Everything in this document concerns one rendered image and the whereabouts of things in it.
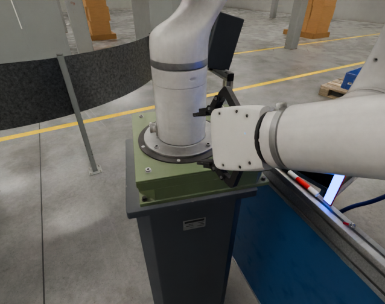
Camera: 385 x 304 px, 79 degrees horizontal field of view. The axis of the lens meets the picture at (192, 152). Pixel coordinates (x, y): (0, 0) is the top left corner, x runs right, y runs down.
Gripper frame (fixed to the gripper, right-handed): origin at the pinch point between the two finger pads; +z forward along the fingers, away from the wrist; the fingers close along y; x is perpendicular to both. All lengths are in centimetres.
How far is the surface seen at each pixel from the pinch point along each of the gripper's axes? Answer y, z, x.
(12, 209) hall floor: 47, 178, -37
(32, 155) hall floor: 14, 238, -17
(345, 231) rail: 24.7, -13.5, 29.2
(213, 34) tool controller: -34, 30, 33
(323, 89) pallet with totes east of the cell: -38, 128, 340
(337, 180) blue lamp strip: 13.4, -11.0, 31.5
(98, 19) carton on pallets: -332, 698, 213
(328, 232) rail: 26.9, -9.1, 30.8
